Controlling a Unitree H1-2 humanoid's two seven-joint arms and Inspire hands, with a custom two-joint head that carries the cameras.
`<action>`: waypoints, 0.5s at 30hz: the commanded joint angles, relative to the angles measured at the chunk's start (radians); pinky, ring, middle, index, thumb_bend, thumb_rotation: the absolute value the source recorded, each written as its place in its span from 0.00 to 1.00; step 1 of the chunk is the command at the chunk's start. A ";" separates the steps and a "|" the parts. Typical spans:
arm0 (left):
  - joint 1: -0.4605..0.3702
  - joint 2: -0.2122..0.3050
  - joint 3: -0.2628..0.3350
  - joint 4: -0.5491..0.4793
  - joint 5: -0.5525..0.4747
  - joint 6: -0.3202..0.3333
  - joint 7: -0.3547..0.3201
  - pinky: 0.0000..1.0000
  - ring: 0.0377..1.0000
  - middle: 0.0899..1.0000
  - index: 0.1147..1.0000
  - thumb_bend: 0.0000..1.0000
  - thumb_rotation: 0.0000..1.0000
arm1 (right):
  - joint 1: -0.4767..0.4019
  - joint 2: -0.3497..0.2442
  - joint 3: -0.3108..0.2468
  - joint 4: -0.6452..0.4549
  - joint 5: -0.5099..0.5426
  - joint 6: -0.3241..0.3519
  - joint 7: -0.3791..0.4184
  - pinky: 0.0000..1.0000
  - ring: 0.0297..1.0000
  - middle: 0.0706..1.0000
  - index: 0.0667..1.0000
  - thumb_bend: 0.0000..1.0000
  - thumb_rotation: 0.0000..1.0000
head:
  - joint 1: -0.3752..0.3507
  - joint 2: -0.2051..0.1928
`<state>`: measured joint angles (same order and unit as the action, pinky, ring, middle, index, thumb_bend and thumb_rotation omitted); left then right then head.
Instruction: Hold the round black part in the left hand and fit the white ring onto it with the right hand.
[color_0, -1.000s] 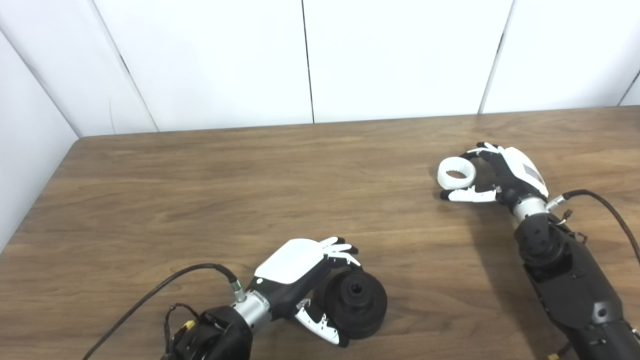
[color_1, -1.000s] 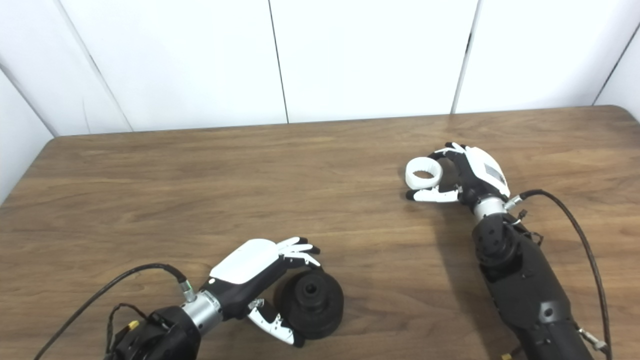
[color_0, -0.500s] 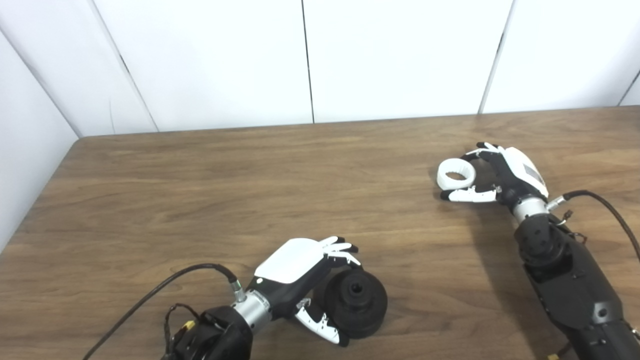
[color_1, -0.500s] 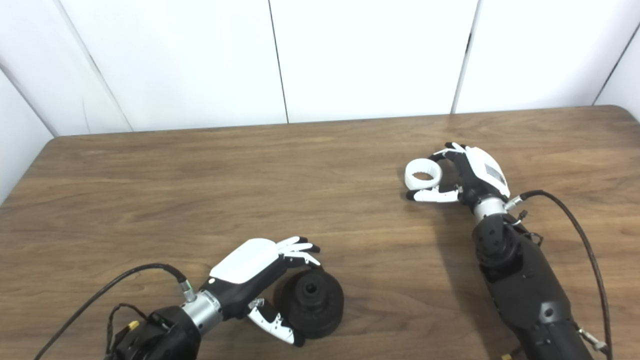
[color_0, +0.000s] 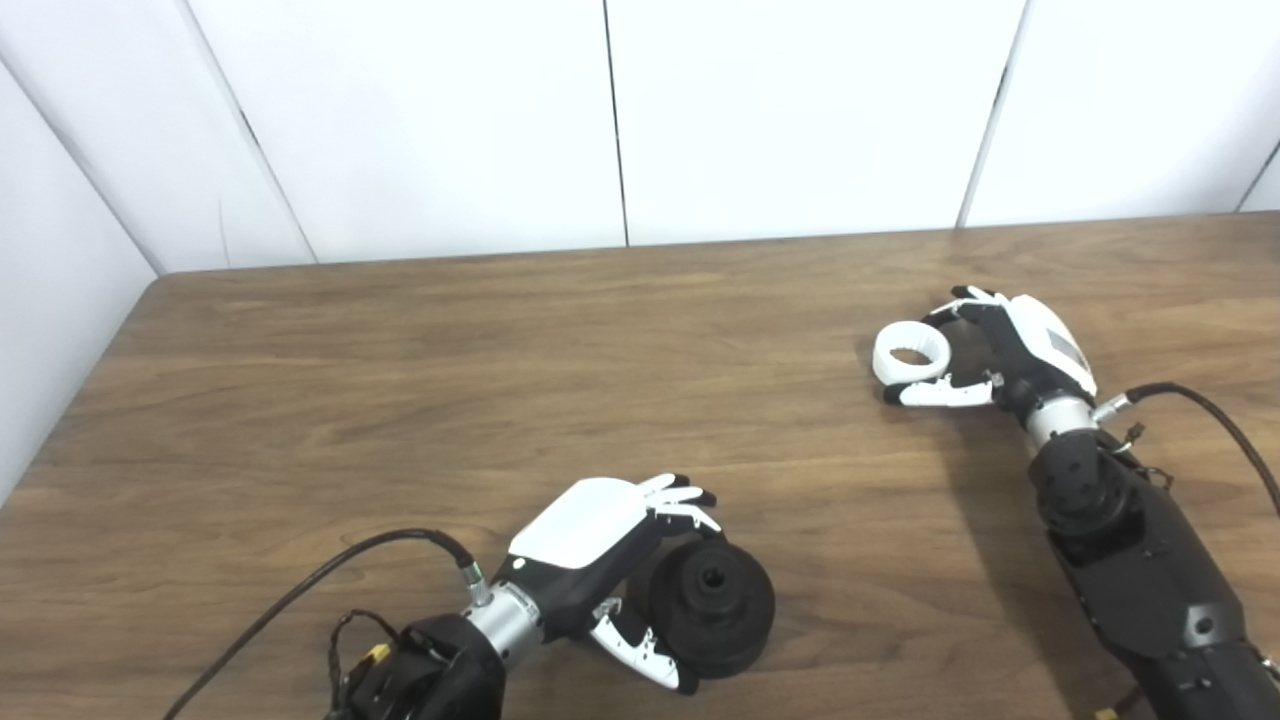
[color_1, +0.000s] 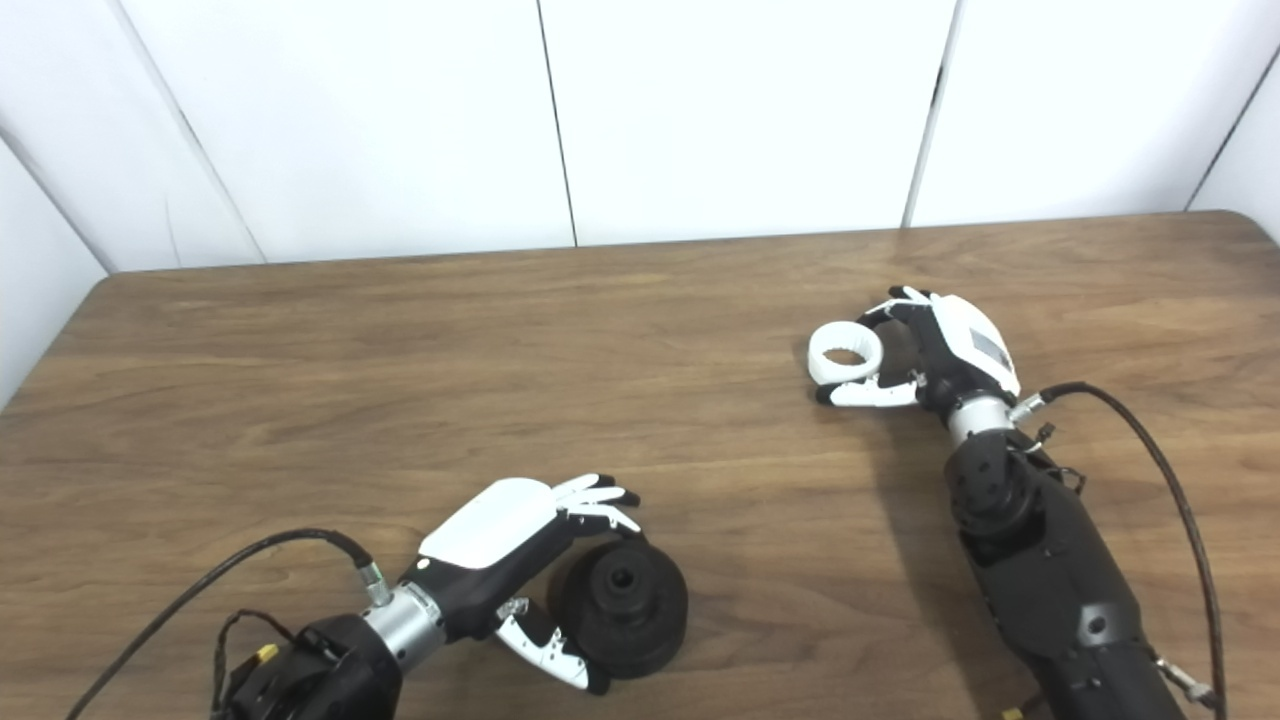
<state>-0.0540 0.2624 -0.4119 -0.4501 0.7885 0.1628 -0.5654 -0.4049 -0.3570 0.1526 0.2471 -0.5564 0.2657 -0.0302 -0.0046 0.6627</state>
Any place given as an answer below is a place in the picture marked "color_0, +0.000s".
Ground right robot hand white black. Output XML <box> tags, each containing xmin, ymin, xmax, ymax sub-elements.
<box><xmin>883</xmin><ymin>286</ymin><xmax>1098</xmax><ymax>421</ymax></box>

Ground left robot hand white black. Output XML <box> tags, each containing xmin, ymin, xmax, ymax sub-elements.
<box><xmin>492</xmin><ymin>474</ymin><xmax>721</xmax><ymax>696</ymax></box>

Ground white plastic ring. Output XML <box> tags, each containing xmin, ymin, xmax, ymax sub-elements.
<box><xmin>873</xmin><ymin>321</ymin><xmax>952</xmax><ymax>386</ymax></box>

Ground round black plastic part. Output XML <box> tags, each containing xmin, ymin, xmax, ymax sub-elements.
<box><xmin>647</xmin><ymin>537</ymin><xmax>776</xmax><ymax>681</ymax></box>

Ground thin right arm wire bundle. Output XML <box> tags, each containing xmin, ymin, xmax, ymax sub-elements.
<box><xmin>1108</xmin><ymin>424</ymin><xmax>1177</xmax><ymax>493</ymax></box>

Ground thin arm wire bundle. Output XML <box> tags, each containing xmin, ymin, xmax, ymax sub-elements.
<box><xmin>327</xmin><ymin>609</ymin><xmax>401</xmax><ymax>706</ymax></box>
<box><xmin>1108</xmin><ymin>424</ymin><xmax>1177</xmax><ymax>493</ymax></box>

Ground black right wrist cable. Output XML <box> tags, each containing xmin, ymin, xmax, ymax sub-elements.
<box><xmin>1092</xmin><ymin>383</ymin><xmax>1280</xmax><ymax>517</ymax></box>

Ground thin left arm wire bundle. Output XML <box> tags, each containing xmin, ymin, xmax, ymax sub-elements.
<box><xmin>327</xmin><ymin>609</ymin><xmax>401</xmax><ymax>706</ymax></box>

